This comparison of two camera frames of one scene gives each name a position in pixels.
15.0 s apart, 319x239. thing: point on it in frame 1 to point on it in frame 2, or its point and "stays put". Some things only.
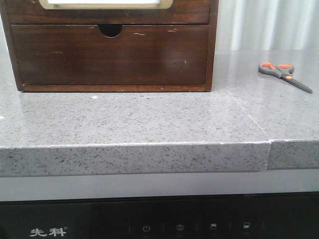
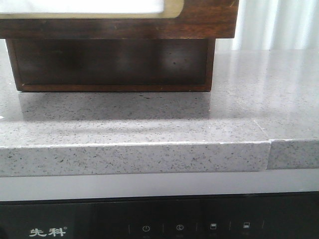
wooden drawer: x=140 y=55 stays put
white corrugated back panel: x=267 y=25 stays put
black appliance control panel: x=273 y=215 stays put
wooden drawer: x=107 y=12 to x=181 y=19
